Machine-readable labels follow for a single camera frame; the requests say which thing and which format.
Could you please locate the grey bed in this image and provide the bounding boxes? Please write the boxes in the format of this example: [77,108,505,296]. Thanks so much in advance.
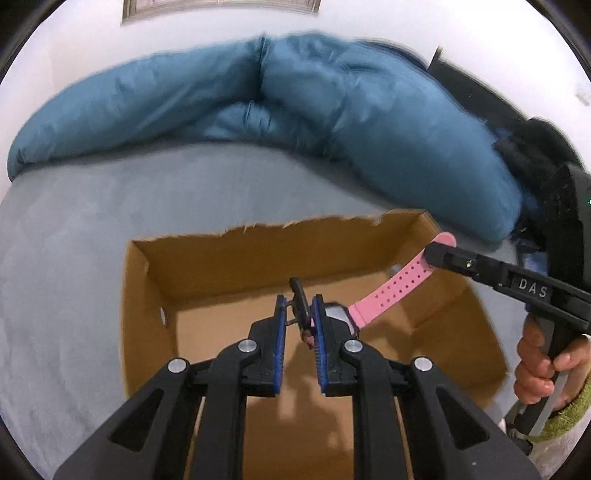
[0,138,525,480]

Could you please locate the blue duvet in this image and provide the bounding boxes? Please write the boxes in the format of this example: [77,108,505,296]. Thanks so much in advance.
[7,32,525,243]

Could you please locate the dark blue pillow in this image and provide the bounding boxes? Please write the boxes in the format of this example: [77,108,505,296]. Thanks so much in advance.
[355,39,428,68]

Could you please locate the brown cardboard box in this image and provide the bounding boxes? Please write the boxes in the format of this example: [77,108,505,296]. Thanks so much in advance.
[119,209,509,480]

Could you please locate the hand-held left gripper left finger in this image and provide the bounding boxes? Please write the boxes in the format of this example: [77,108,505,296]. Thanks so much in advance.
[53,294,291,480]

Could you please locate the blue patterned cloth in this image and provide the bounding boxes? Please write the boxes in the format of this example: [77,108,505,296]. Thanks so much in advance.
[512,222,551,280]

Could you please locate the person's right hand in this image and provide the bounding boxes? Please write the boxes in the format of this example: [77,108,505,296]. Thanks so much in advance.
[514,318,591,412]

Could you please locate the black garment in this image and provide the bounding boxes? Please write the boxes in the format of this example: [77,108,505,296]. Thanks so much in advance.
[493,117,579,197]

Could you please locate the black headboard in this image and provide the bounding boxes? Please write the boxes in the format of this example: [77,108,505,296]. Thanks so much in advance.
[427,45,529,132]

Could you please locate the floral window with metal frame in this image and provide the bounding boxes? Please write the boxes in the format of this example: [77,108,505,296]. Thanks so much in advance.
[121,0,323,26]

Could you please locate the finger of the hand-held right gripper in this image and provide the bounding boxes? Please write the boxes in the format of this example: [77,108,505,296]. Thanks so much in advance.
[423,243,509,291]

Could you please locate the pink strap digital watch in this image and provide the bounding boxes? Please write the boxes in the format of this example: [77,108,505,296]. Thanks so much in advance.
[287,232,459,347]

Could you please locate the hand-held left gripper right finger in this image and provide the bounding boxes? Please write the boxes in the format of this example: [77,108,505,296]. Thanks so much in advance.
[310,294,541,480]

